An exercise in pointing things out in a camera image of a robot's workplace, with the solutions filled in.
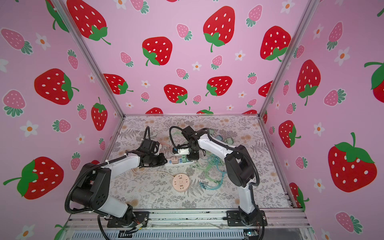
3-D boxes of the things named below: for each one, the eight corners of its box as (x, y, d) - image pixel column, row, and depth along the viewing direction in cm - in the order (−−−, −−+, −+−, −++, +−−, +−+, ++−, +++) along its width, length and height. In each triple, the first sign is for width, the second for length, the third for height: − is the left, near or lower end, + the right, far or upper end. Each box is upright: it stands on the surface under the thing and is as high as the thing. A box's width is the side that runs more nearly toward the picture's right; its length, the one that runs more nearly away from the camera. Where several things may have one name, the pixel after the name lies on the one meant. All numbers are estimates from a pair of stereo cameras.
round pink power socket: (172, 191, 85) (171, 189, 83) (174, 175, 91) (173, 173, 89) (189, 191, 85) (189, 189, 83) (189, 175, 91) (189, 173, 89)
